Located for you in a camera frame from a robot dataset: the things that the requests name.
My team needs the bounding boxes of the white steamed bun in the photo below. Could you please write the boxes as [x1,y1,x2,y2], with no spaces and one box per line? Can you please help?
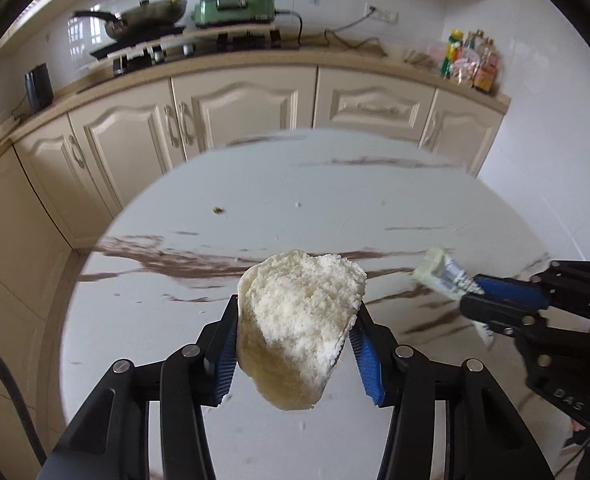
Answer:
[236,250,366,411]

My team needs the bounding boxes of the pale wrapper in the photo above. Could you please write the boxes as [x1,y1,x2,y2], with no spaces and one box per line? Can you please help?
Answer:
[412,245,497,346]

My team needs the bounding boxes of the white marble round table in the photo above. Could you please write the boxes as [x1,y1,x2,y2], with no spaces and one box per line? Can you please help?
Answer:
[60,130,570,463]

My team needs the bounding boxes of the cream base cabinets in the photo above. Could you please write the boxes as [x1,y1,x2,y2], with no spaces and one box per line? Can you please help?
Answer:
[0,64,511,480]

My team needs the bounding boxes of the condiment bottles group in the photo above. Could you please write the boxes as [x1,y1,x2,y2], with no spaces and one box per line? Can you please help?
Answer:
[440,29,500,94]

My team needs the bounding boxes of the black gas stove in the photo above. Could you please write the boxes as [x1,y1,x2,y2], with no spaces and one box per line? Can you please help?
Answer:
[80,24,281,74]

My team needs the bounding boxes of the black box on counter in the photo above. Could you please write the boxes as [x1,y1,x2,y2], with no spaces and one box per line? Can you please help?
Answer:
[24,63,54,114]

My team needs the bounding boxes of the black frying pan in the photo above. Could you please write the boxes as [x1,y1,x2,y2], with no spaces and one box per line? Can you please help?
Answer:
[72,0,188,40]

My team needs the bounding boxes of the green electric cooker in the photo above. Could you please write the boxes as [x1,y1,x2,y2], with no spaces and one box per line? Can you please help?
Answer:
[191,0,276,28]

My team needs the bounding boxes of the wall power outlet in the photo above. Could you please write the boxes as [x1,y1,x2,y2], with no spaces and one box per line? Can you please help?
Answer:
[364,4,399,25]

